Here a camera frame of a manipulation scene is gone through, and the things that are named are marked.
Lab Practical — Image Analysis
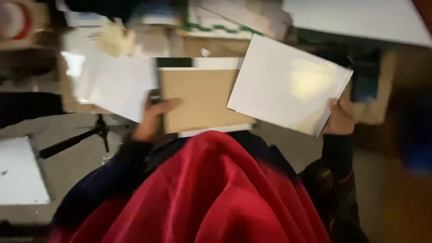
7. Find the tan frame with dark screen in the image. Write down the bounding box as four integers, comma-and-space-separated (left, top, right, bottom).
346, 49, 399, 125

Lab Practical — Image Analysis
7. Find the red cloth garment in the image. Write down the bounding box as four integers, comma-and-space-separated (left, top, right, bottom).
47, 130, 333, 243

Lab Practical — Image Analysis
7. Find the person's left hand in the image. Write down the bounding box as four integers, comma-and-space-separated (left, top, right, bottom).
132, 97, 183, 142

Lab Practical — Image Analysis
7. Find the cluttered cardboard box pile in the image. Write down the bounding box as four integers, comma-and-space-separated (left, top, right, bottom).
56, 0, 294, 70

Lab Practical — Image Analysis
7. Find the glossy white card sheet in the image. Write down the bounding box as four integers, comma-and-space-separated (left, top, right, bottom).
61, 26, 160, 124
226, 34, 354, 137

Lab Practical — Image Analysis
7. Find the blue object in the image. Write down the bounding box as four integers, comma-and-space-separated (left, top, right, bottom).
402, 98, 432, 174

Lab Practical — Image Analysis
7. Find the white flat board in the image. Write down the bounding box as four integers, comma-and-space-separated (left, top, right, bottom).
0, 136, 52, 206

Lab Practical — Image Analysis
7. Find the brown cardboard board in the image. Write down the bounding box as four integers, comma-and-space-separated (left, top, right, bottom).
159, 67, 255, 135

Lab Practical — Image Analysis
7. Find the red and white round object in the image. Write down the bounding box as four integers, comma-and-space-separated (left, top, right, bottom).
0, 0, 36, 42

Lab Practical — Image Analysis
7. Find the large white panel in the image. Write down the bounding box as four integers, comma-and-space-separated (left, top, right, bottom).
282, 0, 432, 48

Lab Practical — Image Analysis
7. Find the person's right hand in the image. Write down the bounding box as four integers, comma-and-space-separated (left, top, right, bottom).
322, 99, 356, 136

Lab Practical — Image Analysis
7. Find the black tripod stand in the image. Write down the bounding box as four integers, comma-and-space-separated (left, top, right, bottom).
38, 114, 130, 160

